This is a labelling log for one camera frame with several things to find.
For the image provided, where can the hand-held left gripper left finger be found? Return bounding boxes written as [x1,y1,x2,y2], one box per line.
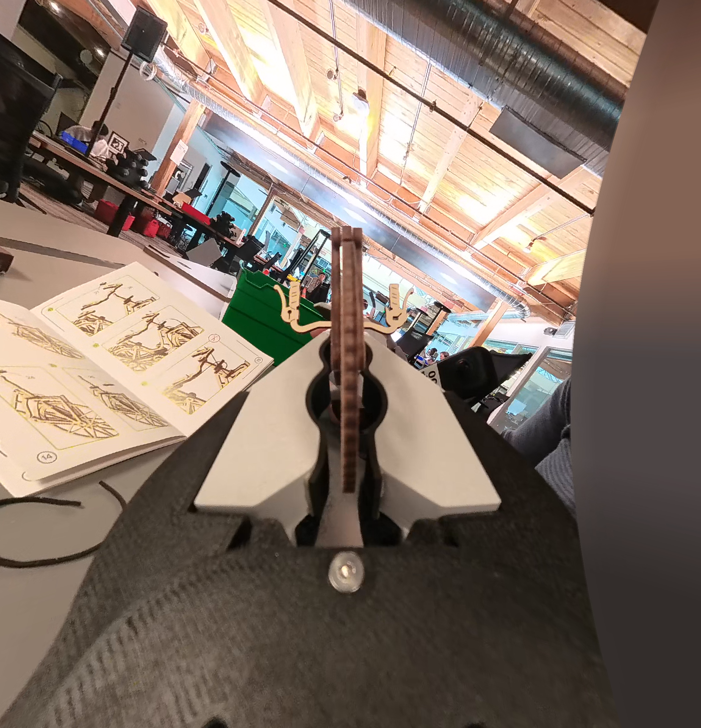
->
[194,334,335,547]

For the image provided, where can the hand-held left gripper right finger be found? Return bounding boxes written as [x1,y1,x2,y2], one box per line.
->
[356,333,502,541]

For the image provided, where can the wooden wheel model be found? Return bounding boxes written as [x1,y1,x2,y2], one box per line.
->
[329,226,367,493]

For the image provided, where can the pale wooden handlebar part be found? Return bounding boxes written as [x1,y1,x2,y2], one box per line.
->
[273,281,421,335]

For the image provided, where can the person's right forearm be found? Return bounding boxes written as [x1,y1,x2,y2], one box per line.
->
[502,378,576,516]

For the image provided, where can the green plastic crate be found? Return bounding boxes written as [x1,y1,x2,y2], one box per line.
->
[222,267,330,366]

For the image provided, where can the open instruction booklet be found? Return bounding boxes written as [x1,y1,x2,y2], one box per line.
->
[0,262,275,497]

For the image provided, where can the white flat board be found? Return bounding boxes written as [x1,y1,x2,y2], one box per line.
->
[142,243,238,303]

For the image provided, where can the black ceiling panel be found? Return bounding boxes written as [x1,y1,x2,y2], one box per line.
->
[489,105,588,179]

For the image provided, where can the long brown table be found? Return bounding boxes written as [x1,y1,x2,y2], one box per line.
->
[29,131,176,237]

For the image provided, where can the black speaker stand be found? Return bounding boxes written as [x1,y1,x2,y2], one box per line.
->
[86,54,137,158]

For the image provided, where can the black office chair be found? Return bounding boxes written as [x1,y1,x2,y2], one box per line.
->
[0,25,63,203]

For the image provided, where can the black speaker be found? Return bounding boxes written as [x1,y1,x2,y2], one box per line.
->
[121,7,169,63]

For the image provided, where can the thin black cord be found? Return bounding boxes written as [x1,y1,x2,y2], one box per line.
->
[0,480,127,567]

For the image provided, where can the large spiral ventilation duct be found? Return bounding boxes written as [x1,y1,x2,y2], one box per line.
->
[339,0,625,136]

